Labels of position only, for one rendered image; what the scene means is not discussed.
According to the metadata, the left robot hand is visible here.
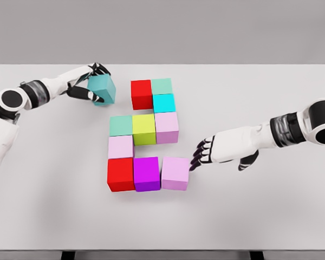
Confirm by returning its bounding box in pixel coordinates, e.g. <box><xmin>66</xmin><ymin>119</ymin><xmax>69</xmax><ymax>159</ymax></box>
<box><xmin>61</xmin><ymin>62</ymin><xmax>112</xmax><ymax>103</ymax></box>

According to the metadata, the teal cube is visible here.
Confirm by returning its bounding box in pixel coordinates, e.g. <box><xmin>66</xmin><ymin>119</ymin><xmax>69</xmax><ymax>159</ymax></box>
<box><xmin>87</xmin><ymin>74</ymin><xmax>118</xmax><ymax>106</ymax></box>

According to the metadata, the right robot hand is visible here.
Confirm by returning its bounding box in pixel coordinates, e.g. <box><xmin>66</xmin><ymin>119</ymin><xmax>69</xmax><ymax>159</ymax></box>
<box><xmin>188</xmin><ymin>127</ymin><xmax>260</xmax><ymax>172</ymax></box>

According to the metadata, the red cube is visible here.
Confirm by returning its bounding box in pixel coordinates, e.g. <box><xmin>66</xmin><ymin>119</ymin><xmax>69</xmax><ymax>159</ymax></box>
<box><xmin>107</xmin><ymin>157</ymin><xmax>136</xmax><ymax>192</ymax></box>
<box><xmin>130</xmin><ymin>79</ymin><xmax>154</xmax><ymax>111</ymax></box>

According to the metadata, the mint green cube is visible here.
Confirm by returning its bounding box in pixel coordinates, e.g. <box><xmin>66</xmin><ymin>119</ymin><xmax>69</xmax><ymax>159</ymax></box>
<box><xmin>151</xmin><ymin>77</ymin><xmax>174</xmax><ymax>96</ymax></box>
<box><xmin>109</xmin><ymin>115</ymin><xmax>134</xmax><ymax>137</ymax></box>

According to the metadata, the cyan cube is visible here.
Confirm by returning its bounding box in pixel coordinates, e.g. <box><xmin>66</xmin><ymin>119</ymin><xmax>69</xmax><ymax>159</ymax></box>
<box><xmin>152</xmin><ymin>93</ymin><xmax>177</xmax><ymax>114</ymax></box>

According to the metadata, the purple cube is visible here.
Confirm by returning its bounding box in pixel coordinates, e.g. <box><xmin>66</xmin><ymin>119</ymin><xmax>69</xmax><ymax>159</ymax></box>
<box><xmin>133</xmin><ymin>157</ymin><xmax>161</xmax><ymax>192</ymax></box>

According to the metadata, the yellow-green cube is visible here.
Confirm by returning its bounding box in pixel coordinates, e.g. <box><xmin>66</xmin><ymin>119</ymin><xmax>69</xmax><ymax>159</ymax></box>
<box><xmin>132</xmin><ymin>113</ymin><xmax>157</xmax><ymax>146</ymax></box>

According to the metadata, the light pink cube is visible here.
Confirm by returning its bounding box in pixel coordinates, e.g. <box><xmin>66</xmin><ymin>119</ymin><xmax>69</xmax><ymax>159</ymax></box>
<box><xmin>161</xmin><ymin>156</ymin><xmax>191</xmax><ymax>191</ymax></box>
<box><xmin>154</xmin><ymin>111</ymin><xmax>179</xmax><ymax>145</ymax></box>
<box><xmin>107</xmin><ymin>135</ymin><xmax>135</xmax><ymax>160</ymax></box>

